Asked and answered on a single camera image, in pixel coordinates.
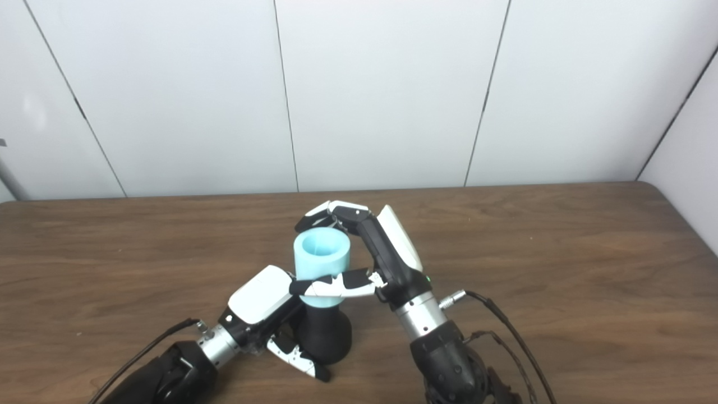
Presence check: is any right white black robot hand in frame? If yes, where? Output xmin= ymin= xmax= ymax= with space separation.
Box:
xmin=288 ymin=200 xmax=434 ymax=309

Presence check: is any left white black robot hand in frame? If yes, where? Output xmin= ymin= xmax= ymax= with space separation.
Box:
xmin=218 ymin=265 xmax=332 ymax=383

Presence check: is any light-blue hose piece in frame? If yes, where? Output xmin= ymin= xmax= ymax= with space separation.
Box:
xmin=293 ymin=227 xmax=352 ymax=309

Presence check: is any black flared nozzle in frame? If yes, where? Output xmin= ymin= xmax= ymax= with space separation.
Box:
xmin=297 ymin=300 xmax=353 ymax=365

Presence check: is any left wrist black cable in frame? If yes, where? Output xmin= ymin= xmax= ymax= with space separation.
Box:
xmin=86 ymin=318 xmax=211 ymax=404

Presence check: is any right wrist thick black cable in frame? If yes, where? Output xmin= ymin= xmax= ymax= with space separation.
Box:
xmin=438 ymin=289 xmax=558 ymax=404

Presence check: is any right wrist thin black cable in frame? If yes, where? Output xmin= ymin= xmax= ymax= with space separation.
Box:
xmin=462 ymin=330 xmax=540 ymax=404

